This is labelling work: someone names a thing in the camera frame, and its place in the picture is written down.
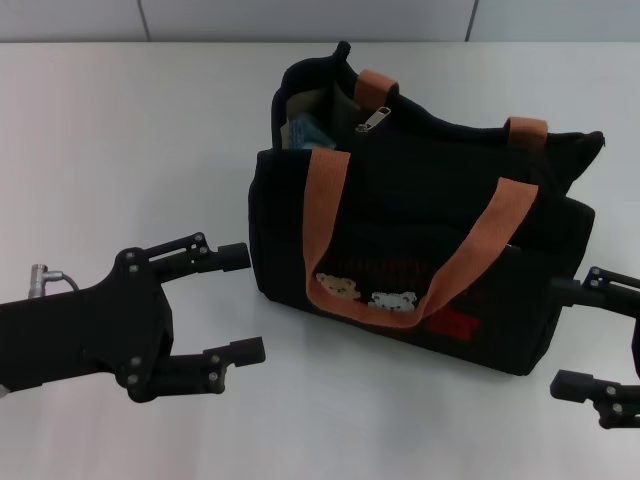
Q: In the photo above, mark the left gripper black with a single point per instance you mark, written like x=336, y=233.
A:
x=100, y=325

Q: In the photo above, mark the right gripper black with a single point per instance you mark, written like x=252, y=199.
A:
x=637, y=345

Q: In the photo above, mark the silver metal zipper pull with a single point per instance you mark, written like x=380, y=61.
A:
x=372, y=120

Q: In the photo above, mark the blue patterned packet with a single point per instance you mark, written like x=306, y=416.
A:
x=312, y=134

